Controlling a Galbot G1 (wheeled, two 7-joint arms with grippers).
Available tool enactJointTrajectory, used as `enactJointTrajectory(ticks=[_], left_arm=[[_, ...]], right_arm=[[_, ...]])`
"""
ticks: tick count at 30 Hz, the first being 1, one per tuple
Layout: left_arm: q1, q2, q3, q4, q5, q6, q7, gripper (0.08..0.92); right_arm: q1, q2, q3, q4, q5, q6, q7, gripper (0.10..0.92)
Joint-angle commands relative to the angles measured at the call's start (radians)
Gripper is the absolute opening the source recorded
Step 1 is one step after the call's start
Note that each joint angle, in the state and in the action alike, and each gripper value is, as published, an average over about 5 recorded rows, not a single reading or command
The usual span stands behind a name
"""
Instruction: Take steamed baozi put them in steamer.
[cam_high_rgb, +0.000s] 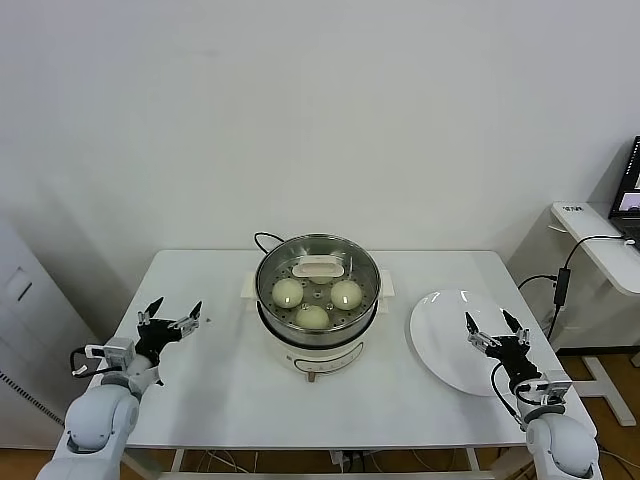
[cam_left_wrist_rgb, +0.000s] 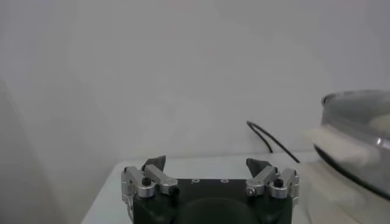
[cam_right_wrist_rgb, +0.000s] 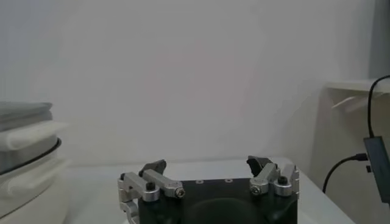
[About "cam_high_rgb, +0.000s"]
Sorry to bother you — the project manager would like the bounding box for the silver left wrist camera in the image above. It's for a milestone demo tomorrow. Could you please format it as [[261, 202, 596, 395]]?
[[83, 336, 137, 375]]

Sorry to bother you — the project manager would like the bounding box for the black laptop power adapter cord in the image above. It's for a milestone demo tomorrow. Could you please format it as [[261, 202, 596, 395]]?
[[516, 233, 638, 342]]

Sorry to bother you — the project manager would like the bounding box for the white power strip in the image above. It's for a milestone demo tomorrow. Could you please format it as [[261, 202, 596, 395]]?
[[328, 449, 374, 474]]

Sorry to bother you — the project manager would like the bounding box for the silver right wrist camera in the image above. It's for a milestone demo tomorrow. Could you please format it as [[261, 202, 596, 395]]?
[[524, 369, 572, 407]]

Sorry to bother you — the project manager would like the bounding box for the cream electric cooking pot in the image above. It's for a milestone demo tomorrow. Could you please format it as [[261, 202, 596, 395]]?
[[241, 269, 396, 385]]

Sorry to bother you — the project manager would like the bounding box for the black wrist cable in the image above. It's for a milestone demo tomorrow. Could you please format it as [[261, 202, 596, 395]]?
[[490, 361, 527, 432], [69, 346, 102, 379]]

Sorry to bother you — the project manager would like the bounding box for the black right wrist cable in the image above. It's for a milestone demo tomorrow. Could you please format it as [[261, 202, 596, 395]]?
[[490, 361, 527, 432]]

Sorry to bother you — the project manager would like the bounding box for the grey metal cabinet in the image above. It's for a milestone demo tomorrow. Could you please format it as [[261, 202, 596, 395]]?
[[0, 204, 107, 437]]

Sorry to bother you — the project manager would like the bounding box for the large white round plate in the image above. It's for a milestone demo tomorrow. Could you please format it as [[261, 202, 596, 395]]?
[[409, 288, 534, 398]]

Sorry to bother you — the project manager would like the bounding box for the perforated steel steamer basket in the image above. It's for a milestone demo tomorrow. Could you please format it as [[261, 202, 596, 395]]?
[[253, 233, 380, 347]]

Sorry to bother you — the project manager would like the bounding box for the black pot power cable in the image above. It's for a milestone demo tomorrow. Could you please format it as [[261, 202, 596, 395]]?
[[252, 230, 289, 256]]

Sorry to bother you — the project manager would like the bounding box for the black open laptop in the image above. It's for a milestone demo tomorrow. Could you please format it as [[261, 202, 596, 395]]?
[[607, 134, 640, 239]]

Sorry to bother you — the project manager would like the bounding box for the round glass pot lid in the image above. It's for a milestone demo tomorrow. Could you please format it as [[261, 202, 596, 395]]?
[[255, 233, 380, 332]]

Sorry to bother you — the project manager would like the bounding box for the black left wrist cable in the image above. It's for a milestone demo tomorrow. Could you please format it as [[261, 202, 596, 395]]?
[[69, 346, 102, 379]]

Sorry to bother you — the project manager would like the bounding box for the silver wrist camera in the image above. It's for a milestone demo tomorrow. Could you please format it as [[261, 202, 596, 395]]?
[[83, 336, 137, 375], [524, 369, 572, 407]]

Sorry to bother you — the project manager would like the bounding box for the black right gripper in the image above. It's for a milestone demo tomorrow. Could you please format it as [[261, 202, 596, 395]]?
[[464, 309, 542, 385]]

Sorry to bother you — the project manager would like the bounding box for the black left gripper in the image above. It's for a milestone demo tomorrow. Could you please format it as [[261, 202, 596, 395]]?
[[134, 296, 204, 370]]

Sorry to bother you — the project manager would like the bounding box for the white table leg frame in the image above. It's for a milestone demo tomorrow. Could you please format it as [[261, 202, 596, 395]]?
[[144, 442, 567, 480]]

